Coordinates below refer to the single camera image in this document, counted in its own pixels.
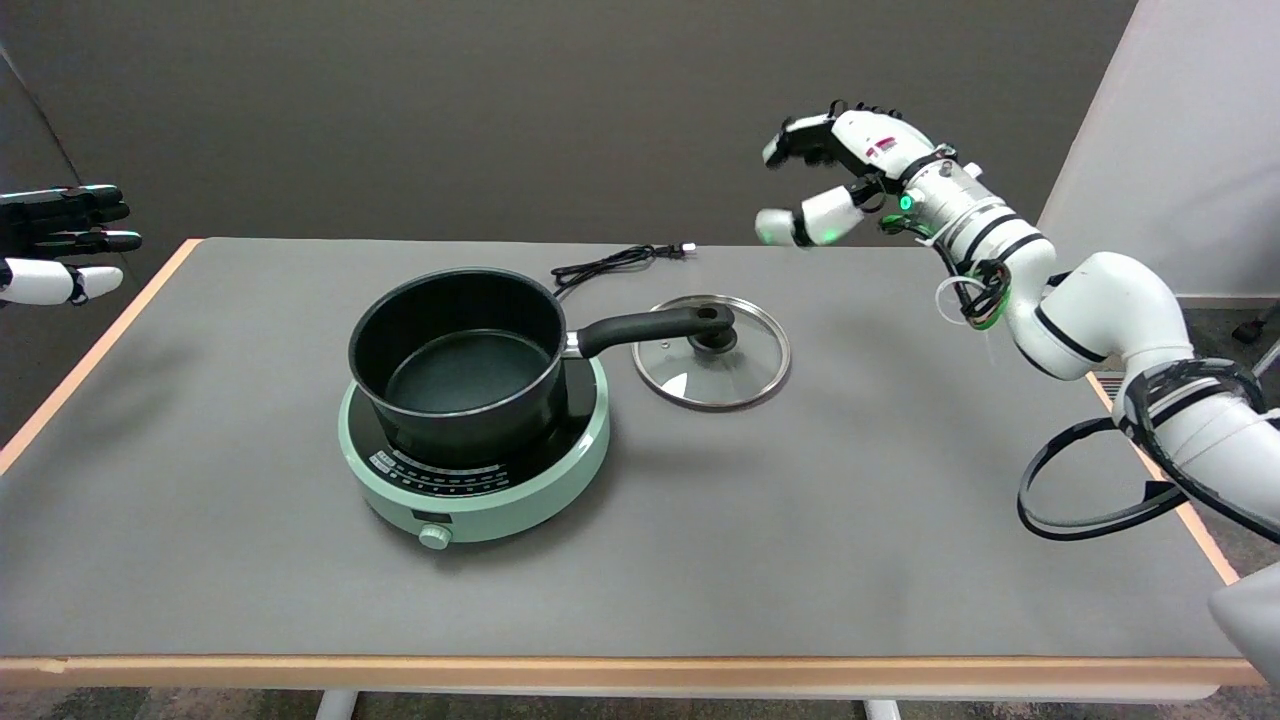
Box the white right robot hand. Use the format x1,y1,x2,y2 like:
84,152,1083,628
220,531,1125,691
755,100,956,248

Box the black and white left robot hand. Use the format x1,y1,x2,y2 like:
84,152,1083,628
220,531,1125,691
0,185,143,307

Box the glass pot lid black knob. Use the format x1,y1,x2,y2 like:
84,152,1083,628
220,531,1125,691
632,294,792,412

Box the grey table mat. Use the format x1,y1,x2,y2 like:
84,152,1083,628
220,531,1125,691
0,238,1246,659

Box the office chair base with casters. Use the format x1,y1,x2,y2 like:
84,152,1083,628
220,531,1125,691
1232,303,1280,381

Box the green round induction cooker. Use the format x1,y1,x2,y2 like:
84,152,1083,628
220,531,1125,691
337,355,611,551

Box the coloured wrist wire bundle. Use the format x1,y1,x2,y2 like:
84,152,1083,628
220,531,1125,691
935,258,1013,331

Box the black power cord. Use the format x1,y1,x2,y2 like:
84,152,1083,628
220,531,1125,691
550,242,697,299

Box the black saucepan with long handle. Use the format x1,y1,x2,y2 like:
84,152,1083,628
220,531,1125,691
347,267,737,469

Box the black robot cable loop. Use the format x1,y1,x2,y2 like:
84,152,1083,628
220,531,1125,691
1017,360,1280,546

